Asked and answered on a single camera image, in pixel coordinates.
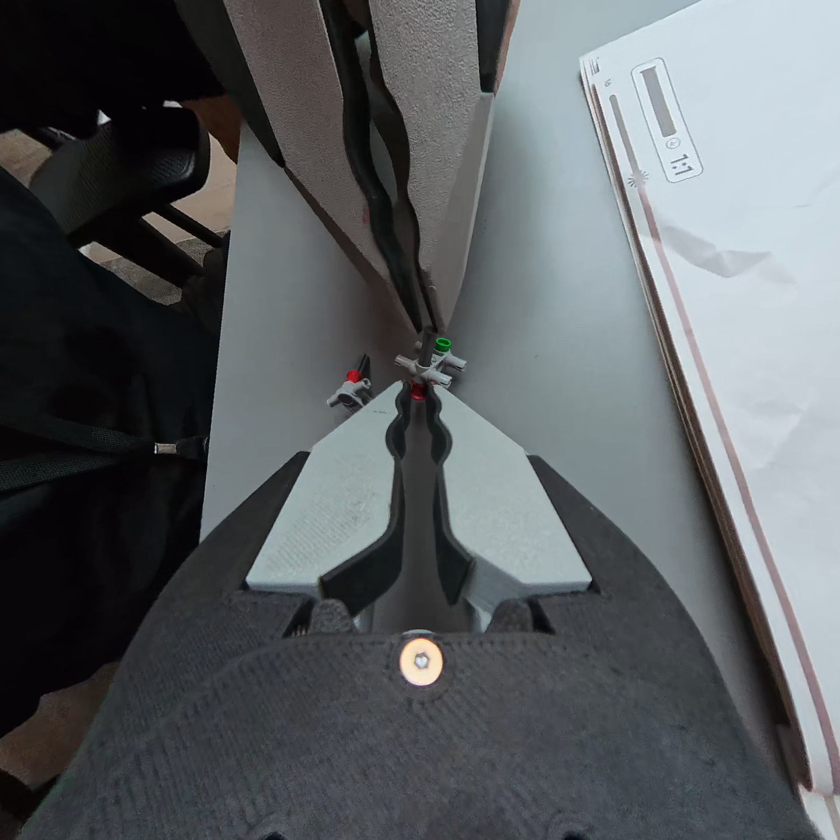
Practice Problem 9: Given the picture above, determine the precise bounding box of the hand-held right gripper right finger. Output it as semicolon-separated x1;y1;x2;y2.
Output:
420;384;595;632

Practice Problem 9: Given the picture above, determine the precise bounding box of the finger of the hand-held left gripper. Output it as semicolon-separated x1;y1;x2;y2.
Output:
222;0;427;334
366;0;500;332

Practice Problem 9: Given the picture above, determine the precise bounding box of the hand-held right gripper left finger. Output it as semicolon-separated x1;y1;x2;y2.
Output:
244;381;410;619

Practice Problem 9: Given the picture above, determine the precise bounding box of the small grey lego connector assembly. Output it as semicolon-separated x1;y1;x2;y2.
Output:
394;326;471;403
326;353;375;412

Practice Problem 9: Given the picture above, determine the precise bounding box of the person's left forearm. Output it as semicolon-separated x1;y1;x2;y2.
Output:
0;0;224;129

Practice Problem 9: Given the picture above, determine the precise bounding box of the lego instruction booklet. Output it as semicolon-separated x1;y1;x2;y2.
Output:
579;0;840;798

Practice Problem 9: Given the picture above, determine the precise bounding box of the black webbing strap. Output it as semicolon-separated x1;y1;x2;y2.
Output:
0;413;211;494

